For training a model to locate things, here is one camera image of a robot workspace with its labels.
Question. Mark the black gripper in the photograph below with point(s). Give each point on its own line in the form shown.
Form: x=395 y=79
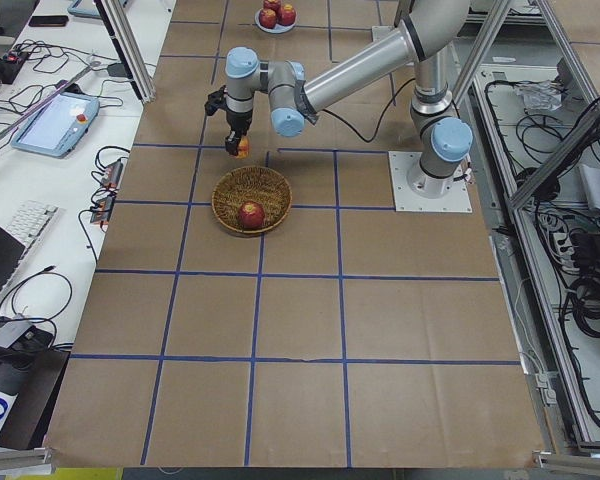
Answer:
x=238 y=121

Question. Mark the red yellow apple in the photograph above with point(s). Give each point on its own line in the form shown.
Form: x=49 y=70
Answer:
x=243 y=148

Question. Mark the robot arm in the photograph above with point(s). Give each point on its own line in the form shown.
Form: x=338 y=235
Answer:
x=421 y=33

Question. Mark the woven wicker basket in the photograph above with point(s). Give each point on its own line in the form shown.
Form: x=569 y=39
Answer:
x=251 y=183

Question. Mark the red apple in basket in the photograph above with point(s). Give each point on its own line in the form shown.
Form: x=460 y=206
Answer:
x=251 y=215

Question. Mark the light blue plate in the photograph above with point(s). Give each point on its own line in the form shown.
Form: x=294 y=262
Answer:
x=277 y=30

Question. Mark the red apple on plate front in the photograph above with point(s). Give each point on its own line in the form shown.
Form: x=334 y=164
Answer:
x=267 y=18

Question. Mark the red apple on plate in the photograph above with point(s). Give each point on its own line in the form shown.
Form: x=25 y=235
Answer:
x=267 y=18
x=271 y=4
x=287 y=15

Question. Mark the red apple on plate left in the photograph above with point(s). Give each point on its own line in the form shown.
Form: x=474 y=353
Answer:
x=287 y=15

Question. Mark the red apple on plate back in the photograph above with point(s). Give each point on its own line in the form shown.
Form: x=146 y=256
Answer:
x=271 y=4

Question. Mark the blue teach pendant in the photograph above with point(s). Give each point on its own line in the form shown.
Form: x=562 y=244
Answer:
x=83 y=9
x=57 y=128

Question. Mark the white keyboard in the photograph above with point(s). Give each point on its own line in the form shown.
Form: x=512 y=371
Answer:
x=30 y=221

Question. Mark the black smartphone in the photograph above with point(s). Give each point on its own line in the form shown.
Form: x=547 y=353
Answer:
x=48 y=21

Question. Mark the aluminium frame post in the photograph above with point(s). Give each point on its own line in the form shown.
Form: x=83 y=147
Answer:
x=120 y=33

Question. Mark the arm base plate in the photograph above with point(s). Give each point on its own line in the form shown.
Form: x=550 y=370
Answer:
x=416 y=192

